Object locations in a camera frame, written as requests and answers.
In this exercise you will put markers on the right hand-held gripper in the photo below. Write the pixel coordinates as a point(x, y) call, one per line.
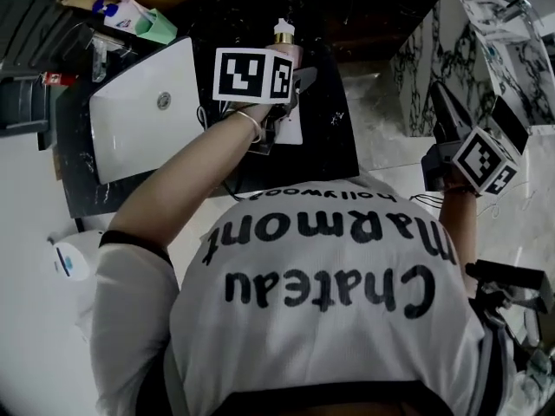
point(485, 158)

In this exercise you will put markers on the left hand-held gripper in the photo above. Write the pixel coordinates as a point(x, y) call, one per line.
point(238, 74)

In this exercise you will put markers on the white pink pump bottle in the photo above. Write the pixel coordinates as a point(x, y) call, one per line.
point(290, 130)

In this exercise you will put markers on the person's right forearm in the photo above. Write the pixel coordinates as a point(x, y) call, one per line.
point(457, 228)

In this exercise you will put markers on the person's left forearm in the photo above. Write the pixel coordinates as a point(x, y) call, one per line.
point(186, 171)

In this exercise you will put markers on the silver bangle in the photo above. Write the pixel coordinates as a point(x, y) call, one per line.
point(256, 124)

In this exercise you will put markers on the black marble vanity table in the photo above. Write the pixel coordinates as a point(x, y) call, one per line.
point(321, 145)

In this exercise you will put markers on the white marble-patterned cabinet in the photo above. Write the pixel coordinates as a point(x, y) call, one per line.
point(455, 37)

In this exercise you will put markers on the chrome faucet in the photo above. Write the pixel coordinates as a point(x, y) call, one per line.
point(518, 6)
point(102, 54)

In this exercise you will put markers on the green cup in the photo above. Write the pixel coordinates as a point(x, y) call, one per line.
point(158, 26)

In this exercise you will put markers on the black chest-mounted device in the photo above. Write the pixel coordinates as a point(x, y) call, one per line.
point(507, 280)

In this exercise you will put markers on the white sink basin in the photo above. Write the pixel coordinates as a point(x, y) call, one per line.
point(139, 124)

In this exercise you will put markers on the white soap dispenser blue pump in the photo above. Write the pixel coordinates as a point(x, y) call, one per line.
point(121, 13)

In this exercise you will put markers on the person's white printed shirt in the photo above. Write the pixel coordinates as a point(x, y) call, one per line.
point(303, 340)

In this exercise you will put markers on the black slatted cabinet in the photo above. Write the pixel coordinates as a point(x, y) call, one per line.
point(39, 28)

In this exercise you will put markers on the white round trash bin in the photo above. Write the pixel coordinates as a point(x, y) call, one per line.
point(73, 254)

